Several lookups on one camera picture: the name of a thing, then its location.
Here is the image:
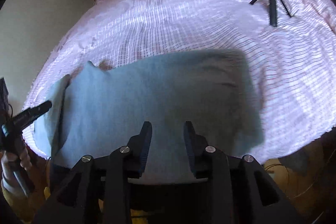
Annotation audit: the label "thin cable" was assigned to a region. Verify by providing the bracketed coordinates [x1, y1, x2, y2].
[264, 158, 323, 201]

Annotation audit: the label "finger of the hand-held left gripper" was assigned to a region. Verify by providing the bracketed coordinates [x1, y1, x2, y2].
[12, 101, 52, 132]

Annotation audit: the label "person's left hand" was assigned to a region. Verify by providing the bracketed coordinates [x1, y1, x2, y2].
[0, 145, 33, 196]

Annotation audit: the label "light blue pants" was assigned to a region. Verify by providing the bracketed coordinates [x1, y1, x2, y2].
[33, 49, 265, 185]

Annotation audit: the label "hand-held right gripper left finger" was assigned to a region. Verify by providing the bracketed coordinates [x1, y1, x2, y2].
[31, 121, 153, 224]

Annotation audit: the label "pink striped blanket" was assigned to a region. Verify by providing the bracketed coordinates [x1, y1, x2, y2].
[22, 0, 336, 161]

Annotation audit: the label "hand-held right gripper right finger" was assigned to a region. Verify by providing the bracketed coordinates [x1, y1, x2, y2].
[183, 121, 307, 224]

